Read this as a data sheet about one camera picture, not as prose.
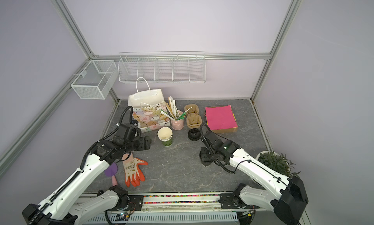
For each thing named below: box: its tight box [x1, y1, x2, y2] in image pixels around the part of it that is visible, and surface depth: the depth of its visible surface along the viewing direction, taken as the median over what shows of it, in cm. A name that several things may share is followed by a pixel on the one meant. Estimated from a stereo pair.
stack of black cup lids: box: [187, 128, 202, 142], surface depth 98 cm
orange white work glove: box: [122, 151, 149, 188], surface depth 84 cm
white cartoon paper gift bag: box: [127, 76, 171, 133], surface depth 91 cm
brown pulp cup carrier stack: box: [184, 103, 203, 129], surface depth 104 cm
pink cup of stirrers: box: [160, 96, 193, 131], surface depth 98 cm
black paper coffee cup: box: [199, 146, 215, 167], surface depth 70 cm
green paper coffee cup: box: [157, 126, 173, 147], surface depth 90 cm
